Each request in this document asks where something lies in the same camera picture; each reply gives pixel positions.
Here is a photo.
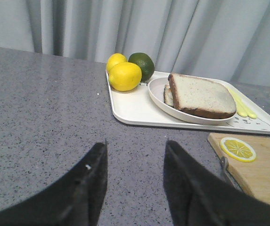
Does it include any grey curtain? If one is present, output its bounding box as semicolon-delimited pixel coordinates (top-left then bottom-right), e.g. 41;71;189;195
0;0;270;86

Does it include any front yellow lemon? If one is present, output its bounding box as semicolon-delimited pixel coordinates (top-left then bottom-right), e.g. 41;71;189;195
108;62;142;91

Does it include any green lime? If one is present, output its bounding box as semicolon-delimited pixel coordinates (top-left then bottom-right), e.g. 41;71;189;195
128;52;155;82

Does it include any bottom toast slice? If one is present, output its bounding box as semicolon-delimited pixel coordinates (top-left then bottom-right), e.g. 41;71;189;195
164;85;173;107

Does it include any yellow lemon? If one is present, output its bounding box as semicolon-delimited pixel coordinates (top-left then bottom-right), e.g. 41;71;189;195
108;62;142;91
106;53;128;72

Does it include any yellow plastic fork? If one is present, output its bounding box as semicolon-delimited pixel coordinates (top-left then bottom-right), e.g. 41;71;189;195
228;88;248;118

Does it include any white round plate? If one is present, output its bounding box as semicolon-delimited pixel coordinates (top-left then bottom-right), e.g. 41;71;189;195
147;78;237;125

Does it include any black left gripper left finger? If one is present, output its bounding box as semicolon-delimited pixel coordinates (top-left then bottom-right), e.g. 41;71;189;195
0;143;108;226

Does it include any metal cutting board handle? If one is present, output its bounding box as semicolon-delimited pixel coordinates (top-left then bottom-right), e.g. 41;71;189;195
220;156;242;192

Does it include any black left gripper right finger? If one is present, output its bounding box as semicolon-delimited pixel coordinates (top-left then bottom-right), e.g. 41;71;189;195
164;140;270;226

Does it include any lemon slice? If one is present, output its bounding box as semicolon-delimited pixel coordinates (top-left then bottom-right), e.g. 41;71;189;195
220;137;256;162

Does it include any bread slice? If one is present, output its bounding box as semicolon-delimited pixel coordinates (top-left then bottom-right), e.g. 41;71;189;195
168;73;237;119

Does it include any rear yellow lemon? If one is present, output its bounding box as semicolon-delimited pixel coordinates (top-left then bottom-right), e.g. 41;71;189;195
106;53;128;72

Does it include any white rectangular tray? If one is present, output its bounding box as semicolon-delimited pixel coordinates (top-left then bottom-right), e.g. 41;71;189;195
108;72;270;134

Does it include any wooden cutting board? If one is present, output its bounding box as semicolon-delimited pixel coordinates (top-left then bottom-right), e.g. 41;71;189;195
208;133;270;204

